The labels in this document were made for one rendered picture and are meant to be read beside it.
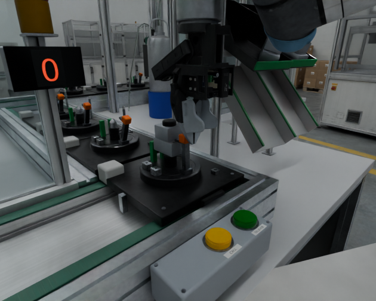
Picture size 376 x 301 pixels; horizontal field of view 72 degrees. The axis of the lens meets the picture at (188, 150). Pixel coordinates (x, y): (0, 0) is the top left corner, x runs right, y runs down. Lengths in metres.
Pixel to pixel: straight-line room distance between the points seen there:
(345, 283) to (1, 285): 0.55
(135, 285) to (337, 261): 0.38
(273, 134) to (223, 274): 0.46
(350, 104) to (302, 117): 3.74
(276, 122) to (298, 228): 0.29
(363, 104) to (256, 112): 3.86
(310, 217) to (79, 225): 0.52
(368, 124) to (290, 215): 3.96
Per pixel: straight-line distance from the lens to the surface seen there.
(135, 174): 0.60
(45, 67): 0.53
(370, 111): 4.55
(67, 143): 0.82
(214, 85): 0.45
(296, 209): 0.72
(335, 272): 0.58
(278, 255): 0.57
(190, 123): 0.47
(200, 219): 0.47
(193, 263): 0.39
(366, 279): 0.60
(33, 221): 0.59
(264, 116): 0.77
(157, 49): 1.47
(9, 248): 0.57
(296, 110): 0.91
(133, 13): 12.16
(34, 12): 0.53
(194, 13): 0.44
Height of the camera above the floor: 1.24
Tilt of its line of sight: 21 degrees down
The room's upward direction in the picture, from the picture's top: straight up
